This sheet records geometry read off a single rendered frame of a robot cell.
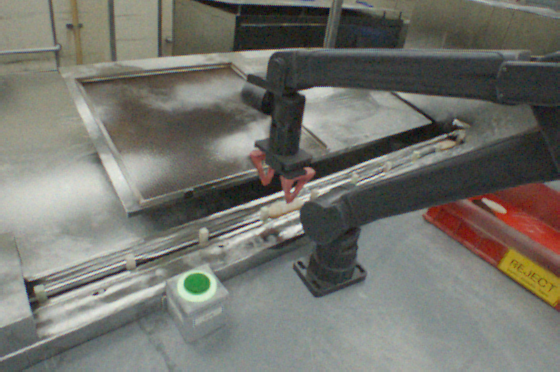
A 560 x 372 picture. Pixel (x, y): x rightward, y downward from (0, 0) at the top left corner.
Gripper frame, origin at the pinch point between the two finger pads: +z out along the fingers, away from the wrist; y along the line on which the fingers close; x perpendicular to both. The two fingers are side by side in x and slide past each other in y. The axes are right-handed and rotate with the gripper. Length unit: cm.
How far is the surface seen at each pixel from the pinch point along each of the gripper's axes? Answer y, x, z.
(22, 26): -372, -14, 30
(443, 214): 19.7, 34.2, 6.4
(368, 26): -167, 231, 1
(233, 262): 7.7, -14.9, 5.7
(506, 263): 36.3, 32.8, 7.7
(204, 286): 13.3, -23.5, 1.4
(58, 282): -2.8, -41.0, 6.4
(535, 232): 36, 56, 11
